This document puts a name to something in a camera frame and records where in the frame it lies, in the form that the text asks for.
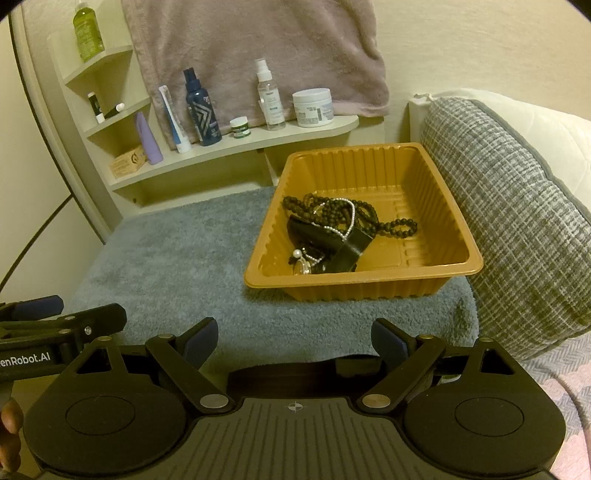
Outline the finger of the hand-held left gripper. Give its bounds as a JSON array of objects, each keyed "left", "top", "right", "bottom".
[
  {"left": 0, "top": 303, "right": 127, "bottom": 346},
  {"left": 0, "top": 295, "right": 65, "bottom": 324}
]

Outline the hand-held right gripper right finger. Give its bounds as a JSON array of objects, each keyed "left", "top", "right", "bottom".
[{"left": 360, "top": 317, "right": 522, "bottom": 411}]

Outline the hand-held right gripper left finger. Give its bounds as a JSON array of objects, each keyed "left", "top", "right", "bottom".
[{"left": 69, "top": 317, "right": 234, "bottom": 414}]

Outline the yellow plastic tray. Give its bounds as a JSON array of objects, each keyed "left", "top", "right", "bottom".
[{"left": 243, "top": 143, "right": 485, "bottom": 303}]

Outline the black leather strap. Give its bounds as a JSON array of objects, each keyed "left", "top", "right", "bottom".
[{"left": 330, "top": 231, "right": 372, "bottom": 274}]

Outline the gold pearl jewelry piece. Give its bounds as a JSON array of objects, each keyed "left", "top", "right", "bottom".
[{"left": 290, "top": 248, "right": 324, "bottom": 277}]

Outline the black bead necklace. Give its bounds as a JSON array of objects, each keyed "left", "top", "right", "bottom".
[{"left": 281, "top": 194, "right": 419, "bottom": 238}]

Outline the silver bead chain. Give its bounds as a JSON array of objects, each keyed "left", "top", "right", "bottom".
[{"left": 318, "top": 198, "right": 358, "bottom": 241}]

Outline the black leather bracelet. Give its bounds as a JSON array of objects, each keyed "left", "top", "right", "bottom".
[{"left": 287, "top": 217, "right": 345, "bottom": 250}]

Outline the person's left hand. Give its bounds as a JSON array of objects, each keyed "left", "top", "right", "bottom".
[{"left": 0, "top": 399, "right": 25, "bottom": 474}]

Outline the grey fluffy mat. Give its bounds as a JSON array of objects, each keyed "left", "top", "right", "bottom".
[{"left": 69, "top": 187, "right": 478, "bottom": 365}]

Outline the small cardboard box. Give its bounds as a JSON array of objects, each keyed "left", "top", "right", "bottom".
[{"left": 109, "top": 144, "right": 149, "bottom": 176}]

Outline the grey pink woven bedspread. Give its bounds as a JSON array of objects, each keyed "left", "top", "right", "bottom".
[{"left": 522, "top": 330, "right": 591, "bottom": 480}]

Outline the grey woven pillow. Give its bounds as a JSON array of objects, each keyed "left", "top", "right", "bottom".
[{"left": 420, "top": 97, "right": 591, "bottom": 361}]

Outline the purple cone bottle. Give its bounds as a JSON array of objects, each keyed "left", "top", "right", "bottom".
[{"left": 135, "top": 113, "right": 164, "bottom": 164}]

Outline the cream corner shelf unit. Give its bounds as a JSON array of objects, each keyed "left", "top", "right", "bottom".
[{"left": 9, "top": 7, "right": 360, "bottom": 245}]

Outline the black white lip balm stick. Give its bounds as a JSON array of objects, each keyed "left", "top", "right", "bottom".
[{"left": 87, "top": 91, "right": 106, "bottom": 124}]

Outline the white squeeze tube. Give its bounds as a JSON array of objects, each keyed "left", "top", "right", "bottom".
[{"left": 158, "top": 85, "right": 192, "bottom": 154}]

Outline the dark blue spray bottle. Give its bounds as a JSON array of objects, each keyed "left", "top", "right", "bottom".
[{"left": 183, "top": 68, "right": 223, "bottom": 147}]

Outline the white cream jar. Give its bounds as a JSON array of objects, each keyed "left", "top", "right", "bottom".
[{"left": 292, "top": 89, "right": 335, "bottom": 128}]

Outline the clear spray bottle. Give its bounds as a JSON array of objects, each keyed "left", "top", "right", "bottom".
[{"left": 254, "top": 58, "right": 286, "bottom": 132}]

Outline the white pillow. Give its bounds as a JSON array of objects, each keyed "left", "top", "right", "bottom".
[{"left": 409, "top": 88, "right": 591, "bottom": 213}]

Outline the green liquid bottle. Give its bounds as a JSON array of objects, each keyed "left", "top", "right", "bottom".
[{"left": 72, "top": 1, "right": 105, "bottom": 63}]

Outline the pink fluffy towel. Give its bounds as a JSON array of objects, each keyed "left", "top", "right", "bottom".
[{"left": 121, "top": 0, "right": 391, "bottom": 138}]

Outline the black cable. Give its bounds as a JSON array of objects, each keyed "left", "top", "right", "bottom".
[{"left": 0, "top": 191, "right": 77, "bottom": 289}]

